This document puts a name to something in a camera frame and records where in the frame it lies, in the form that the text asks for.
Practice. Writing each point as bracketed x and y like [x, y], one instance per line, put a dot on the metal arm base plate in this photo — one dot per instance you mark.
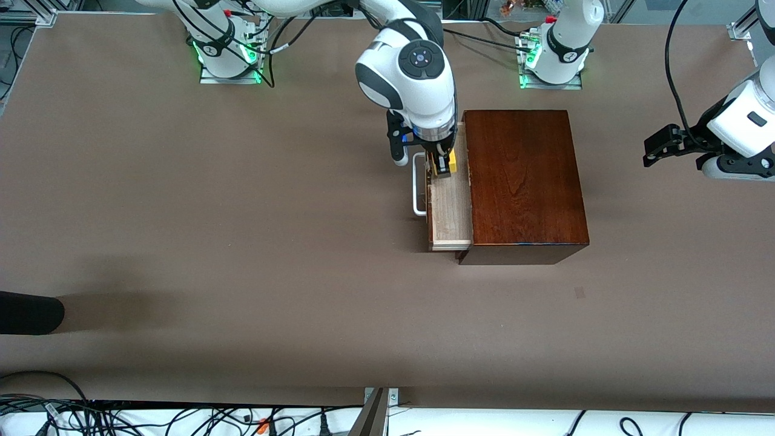
[551, 86]
[230, 79]

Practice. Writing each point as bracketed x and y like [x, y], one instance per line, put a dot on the yellow cube block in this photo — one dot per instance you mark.
[451, 163]

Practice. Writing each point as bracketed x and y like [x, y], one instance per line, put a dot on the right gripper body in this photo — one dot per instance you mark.
[438, 149]

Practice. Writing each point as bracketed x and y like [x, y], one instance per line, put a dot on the black power plug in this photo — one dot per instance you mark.
[324, 424]

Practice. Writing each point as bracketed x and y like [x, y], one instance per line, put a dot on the aluminium frame profile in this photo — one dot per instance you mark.
[36, 15]
[740, 31]

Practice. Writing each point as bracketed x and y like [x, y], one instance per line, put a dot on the dark brown wooden cabinet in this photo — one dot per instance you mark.
[521, 181]

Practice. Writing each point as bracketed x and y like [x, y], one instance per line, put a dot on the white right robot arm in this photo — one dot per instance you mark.
[418, 79]

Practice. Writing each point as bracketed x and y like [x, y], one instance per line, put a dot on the wooden drawer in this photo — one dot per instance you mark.
[451, 212]

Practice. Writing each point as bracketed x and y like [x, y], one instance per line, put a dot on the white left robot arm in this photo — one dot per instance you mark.
[566, 42]

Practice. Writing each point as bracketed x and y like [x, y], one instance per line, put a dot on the aluminium table edge bracket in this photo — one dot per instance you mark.
[393, 396]

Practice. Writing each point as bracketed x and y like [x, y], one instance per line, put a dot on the black ribbed cylinder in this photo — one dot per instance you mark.
[30, 312]

